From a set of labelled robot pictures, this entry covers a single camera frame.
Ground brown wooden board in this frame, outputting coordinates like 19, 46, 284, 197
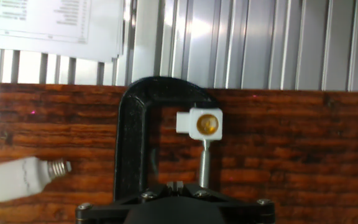
0, 82, 358, 224

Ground white light bulb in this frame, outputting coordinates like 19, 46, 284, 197
0, 156, 73, 203

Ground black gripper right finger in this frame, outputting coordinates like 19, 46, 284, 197
175, 181, 275, 224

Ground printed paper sheets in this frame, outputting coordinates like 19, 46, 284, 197
0, 0, 126, 63

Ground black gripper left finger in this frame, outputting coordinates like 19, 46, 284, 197
75, 181, 177, 224

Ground white bulb socket adapter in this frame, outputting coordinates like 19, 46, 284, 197
175, 107, 224, 141

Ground black C-clamp with steel screw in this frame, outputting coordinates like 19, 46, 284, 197
112, 76, 220, 202

